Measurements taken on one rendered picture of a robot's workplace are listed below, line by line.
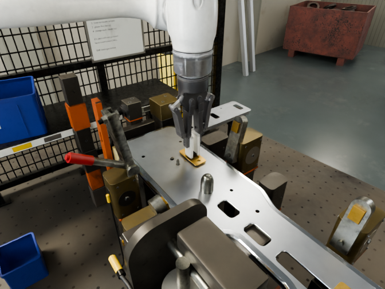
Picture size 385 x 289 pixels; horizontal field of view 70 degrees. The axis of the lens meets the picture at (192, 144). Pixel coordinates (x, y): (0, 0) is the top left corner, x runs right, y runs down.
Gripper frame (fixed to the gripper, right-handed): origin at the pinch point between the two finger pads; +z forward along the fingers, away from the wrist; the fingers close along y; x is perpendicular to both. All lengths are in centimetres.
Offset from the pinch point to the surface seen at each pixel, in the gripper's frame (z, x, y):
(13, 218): 35, -42, 49
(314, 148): 105, -49, -180
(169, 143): 4.6, -10.2, 1.1
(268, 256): 4.5, 33.8, 7.1
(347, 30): 49, -165, -424
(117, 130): -13.0, 1.8, 20.8
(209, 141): 6.6, -5.5, -11.2
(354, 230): 0.2, 41.5, -7.5
